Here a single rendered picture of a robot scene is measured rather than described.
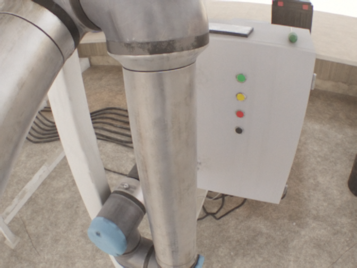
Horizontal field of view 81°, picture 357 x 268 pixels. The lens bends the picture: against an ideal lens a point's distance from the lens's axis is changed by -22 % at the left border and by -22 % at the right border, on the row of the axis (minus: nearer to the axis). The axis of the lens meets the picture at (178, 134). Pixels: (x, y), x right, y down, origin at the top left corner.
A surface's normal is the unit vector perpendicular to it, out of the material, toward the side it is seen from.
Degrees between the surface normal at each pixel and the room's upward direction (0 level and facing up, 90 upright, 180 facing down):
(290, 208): 0
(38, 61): 86
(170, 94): 85
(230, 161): 90
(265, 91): 90
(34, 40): 70
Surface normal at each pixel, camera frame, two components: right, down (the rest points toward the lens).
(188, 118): 0.74, 0.33
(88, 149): 0.92, 0.12
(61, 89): -0.38, 0.48
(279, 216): -0.09, -0.77
